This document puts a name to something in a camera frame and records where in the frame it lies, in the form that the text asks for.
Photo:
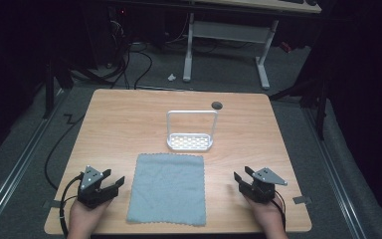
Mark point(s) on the round dark table grommet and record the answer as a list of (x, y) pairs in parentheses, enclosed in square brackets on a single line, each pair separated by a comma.
[(217, 105)]

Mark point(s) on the metal floor rail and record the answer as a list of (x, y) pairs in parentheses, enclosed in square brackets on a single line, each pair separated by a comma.
[(16, 169), (336, 169)]

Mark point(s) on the crumpled white paper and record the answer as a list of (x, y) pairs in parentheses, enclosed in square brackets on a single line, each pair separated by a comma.
[(171, 77)]

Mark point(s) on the grey-blue cloth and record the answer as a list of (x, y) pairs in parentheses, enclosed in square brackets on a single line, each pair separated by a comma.
[(167, 189)]

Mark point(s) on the small red object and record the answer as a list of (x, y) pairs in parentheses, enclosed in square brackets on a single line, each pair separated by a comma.
[(285, 47)]

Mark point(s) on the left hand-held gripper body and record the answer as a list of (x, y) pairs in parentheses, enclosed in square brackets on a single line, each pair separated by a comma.
[(91, 191)]

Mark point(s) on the person's left hand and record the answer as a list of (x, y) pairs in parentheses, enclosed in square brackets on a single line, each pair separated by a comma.
[(86, 219)]

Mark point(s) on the person's right hand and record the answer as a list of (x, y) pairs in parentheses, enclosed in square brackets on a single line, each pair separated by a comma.
[(269, 219)]

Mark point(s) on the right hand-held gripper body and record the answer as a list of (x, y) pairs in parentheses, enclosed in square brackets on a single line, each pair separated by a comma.
[(262, 189)]

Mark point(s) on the dark computer tower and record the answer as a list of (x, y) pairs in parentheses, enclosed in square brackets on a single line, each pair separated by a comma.
[(107, 36)]

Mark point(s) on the grey tape strip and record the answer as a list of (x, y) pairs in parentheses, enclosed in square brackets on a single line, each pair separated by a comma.
[(301, 199), (53, 204)]

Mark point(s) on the black metal stand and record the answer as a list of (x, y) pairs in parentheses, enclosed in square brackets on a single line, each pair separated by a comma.
[(318, 96), (49, 89)]

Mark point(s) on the white-legged desk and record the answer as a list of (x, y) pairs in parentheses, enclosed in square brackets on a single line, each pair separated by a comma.
[(229, 33)]

